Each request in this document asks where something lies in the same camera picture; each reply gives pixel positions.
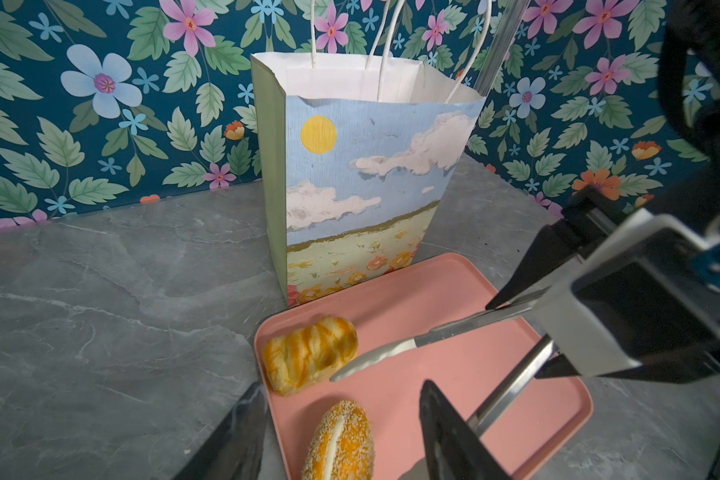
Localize metal tongs with white tips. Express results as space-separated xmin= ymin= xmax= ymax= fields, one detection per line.
xmin=328 ymin=287 xmax=559 ymax=480

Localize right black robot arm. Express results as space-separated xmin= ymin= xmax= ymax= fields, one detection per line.
xmin=491 ymin=1 xmax=720 ymax=384

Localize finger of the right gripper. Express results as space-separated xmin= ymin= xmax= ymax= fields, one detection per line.
xmin=485 ymin=221 xmax=582 ymax=310
xmin=534 ymin=353 xmax=648 ymax=381

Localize upright sugared fake bun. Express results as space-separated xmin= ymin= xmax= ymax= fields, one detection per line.
xmin=301 ymin=400 xmax=375 ymax=480

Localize braided glazed fake bread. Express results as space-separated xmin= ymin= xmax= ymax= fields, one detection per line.
xmin=263 ymin=316 xmax=359 ymax=397

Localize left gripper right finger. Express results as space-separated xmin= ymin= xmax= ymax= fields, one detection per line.
xmin=419 ymin=380 xmax=511 ymax=480

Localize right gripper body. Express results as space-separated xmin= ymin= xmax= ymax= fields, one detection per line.
xmin=560 ymin=151 xmax=720 ymax=384

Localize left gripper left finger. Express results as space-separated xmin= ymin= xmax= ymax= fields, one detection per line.
xmin=174 ymin=382 xmax=268 ymax=480

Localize landscape print paper bag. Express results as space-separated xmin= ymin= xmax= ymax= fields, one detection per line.
xmin=250 ymin=0 xmax=494 ymax=307

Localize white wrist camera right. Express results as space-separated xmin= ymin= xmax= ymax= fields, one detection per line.
xmin=536 ymin=211 xmax=720 ymax=384

